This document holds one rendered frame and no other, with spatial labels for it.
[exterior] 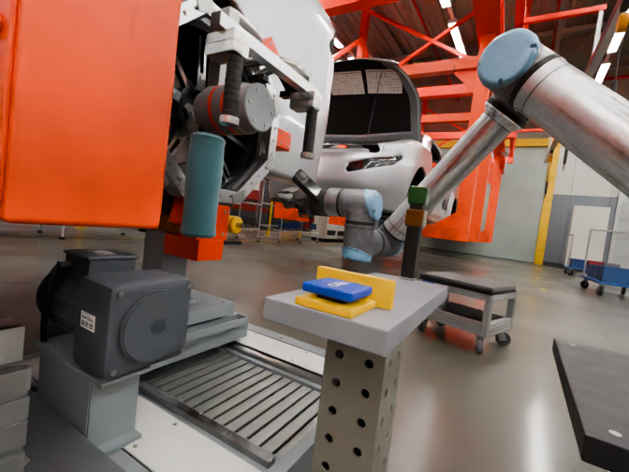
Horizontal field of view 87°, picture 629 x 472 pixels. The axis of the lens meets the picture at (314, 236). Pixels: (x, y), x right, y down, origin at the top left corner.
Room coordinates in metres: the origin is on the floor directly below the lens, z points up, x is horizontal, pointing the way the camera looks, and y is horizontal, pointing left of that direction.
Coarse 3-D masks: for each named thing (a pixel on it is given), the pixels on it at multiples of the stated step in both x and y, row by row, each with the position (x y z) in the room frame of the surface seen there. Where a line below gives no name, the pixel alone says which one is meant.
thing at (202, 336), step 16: (48, 320) 0.97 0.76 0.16; (208, 320) 1.13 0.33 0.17; (224, 320) 1.19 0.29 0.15; (240, 320) 1.19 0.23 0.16; (48, 336) 0.97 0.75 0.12; (192, 336) 1.00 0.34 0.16; (208, 336) 1.06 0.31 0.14; (224, 336) 1.13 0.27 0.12; (240, 336) 1.20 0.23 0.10; (192, 352) 1.01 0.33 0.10
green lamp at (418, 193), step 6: (414, 186) 0.74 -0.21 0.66; (420, 186) 0.73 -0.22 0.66; (414, 192) 0.73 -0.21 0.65; (420, 192) 0.73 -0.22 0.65; (426, 192) 0.72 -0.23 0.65; (408, 198) 0.74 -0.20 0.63; (414, 198) 0.73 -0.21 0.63; (420, 198) 0.73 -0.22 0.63; (426, 198) 0.72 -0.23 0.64; (420, 204) 0.73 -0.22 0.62; (426, 204) 0.74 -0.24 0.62
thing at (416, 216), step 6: (408, 210) 0.74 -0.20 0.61; (414, 210) 0.73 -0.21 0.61; (420, 210) 0.73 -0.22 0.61; (408, 216) 0.74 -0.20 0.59; (414, 216) 0.73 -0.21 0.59; (420, 216) 0.72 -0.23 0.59; (426, 216) 0.75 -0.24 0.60; (408, 222) 0.74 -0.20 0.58; (414, 222) 0.73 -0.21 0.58; (420, 222) 0.72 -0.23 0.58
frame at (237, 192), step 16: (192, 0) 0.88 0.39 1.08; (208, 0) 0.92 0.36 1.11; (192, 16) 0.88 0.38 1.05; (208, 16) 0.94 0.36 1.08; (272, 96) 1.19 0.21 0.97; (272, 128) 1.21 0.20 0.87; (256, 144) 1.23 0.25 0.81; (272, 144) 1.22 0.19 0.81; (256, 160) 1.22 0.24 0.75; (272, 160) 1.22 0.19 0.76; (176, 176) 0.88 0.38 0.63; (240, 176) 1.16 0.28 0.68; (256, 176) 1.16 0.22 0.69; (176, 192) 0.91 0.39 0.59; (224, 192) 1.04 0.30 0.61; (240, 192) 1.09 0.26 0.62
